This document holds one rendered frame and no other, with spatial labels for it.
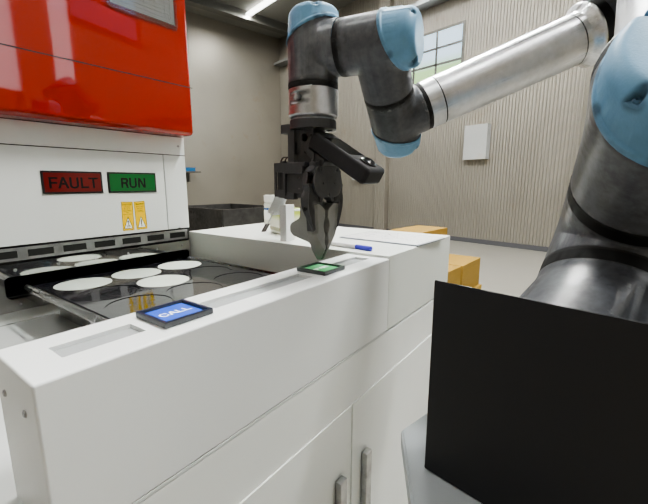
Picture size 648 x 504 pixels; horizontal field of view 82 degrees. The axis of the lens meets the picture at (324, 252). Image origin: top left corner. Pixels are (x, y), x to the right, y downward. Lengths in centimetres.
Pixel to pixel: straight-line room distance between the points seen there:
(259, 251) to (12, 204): 49
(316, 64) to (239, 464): 52
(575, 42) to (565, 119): 635
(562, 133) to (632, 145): 671
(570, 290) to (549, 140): 674
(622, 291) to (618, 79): 16
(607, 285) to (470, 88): 38
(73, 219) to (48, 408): 68
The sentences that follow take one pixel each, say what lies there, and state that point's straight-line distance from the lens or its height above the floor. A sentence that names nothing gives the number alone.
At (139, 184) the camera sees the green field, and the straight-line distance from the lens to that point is 105.
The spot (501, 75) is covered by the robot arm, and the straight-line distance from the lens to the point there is 67.
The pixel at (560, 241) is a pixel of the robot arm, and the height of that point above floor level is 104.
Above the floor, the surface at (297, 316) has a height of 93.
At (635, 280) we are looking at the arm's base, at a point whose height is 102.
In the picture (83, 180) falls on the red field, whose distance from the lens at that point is 100.
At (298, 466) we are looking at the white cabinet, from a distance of 60.
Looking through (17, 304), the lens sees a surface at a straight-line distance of 97.
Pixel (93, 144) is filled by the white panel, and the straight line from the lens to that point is 101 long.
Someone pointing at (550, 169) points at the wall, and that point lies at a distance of 705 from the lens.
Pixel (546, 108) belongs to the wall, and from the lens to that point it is 719.
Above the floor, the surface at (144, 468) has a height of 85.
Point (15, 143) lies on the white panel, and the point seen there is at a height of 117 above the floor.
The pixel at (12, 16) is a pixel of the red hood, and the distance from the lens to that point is 96.
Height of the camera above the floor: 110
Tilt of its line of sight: 10 degrees down
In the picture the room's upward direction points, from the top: straight up
